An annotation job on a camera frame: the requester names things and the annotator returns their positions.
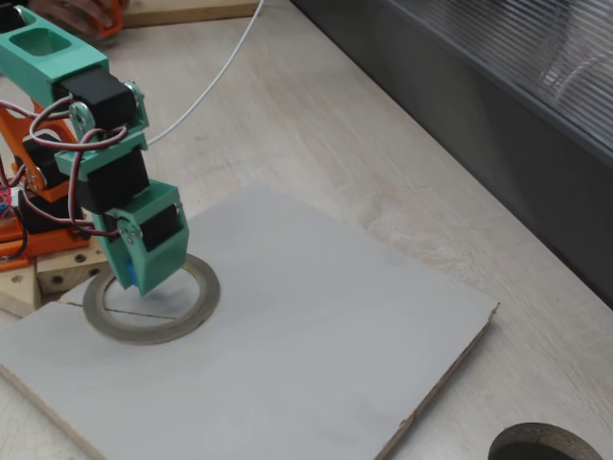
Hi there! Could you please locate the orange leader arm handle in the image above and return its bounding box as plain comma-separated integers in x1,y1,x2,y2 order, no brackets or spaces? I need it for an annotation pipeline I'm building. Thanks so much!
88,0,125,38

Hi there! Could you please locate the person's hand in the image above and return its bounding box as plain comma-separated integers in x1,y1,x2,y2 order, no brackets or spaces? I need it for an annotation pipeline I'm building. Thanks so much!
35,0,115,35

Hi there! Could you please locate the short wooden base block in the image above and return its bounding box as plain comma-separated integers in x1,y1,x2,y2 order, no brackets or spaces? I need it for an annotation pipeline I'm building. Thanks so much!
36,241,107,294

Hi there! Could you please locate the long wooden base plank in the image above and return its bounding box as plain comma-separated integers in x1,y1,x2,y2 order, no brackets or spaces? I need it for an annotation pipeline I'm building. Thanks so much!
0,265,43,318

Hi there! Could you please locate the red controller circuit board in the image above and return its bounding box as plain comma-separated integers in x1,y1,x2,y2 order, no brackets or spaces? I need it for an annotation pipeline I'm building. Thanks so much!
0,188,23,224

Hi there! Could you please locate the grey chipboard panel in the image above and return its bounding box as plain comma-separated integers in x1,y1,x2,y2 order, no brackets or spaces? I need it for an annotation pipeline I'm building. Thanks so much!
0,184,500,460

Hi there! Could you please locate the grey partition with striped glass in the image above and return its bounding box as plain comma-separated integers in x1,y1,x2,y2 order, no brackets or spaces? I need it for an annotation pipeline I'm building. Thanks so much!
290,0,613,313

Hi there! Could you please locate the twisted servo wire loop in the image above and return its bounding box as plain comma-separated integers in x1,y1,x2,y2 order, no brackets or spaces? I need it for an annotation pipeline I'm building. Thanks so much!
0,93,131,241

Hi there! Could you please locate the grey ring of tape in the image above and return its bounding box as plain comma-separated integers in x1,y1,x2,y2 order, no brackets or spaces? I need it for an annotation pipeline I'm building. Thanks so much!
81,252,222,346

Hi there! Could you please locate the white USB cable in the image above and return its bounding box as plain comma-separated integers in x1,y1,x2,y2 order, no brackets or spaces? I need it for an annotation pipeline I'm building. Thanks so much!
146,0,265,146

